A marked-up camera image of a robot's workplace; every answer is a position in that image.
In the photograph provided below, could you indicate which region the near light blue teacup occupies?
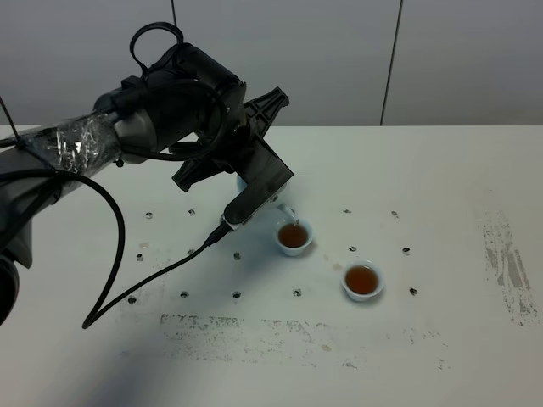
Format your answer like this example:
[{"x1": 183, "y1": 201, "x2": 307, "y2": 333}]
[{"x1": 341, "y1": 260, "x2": 385, "y2": 302}]

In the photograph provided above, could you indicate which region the far light blue teacup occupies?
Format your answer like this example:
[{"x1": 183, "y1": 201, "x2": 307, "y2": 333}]
[{"x1": 273, "y1": 220, "x2": 314, "y2": 257}]

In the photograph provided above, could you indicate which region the light blue teacup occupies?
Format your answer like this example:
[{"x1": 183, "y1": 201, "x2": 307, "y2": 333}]
[
  {"x1": 273, "y1": 220, "x2": 314, "y2": 257},
  {"x1": 341, "y1": 260, "x2": 385, "y2": 302}
]

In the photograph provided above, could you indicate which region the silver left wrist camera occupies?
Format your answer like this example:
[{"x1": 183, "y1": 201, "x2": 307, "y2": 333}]
[{"x1": 222, "y1": 137, "x2": 294, "y2": 230}]

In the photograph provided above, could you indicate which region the black left camera cable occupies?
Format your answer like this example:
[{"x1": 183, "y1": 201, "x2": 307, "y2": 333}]
[{"x1": 0, "y1": 21, "x2": 232, "y2": 331}]

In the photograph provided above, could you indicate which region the light blue porcelain teapot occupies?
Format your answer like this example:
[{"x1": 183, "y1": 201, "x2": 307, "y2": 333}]
[{"x1": 235, "y1": 176, "x2": 300, "y2": 226}]

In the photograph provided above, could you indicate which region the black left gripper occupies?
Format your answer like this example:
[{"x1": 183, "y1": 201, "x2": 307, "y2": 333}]
[{"x1": 172, "y1": 87, "x2": 291, "y2": 192}]

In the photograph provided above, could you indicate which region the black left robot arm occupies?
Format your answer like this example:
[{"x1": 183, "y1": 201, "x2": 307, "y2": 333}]
[{"x1": 1, "y1": 42, "x2": 293, "y2": 317}]

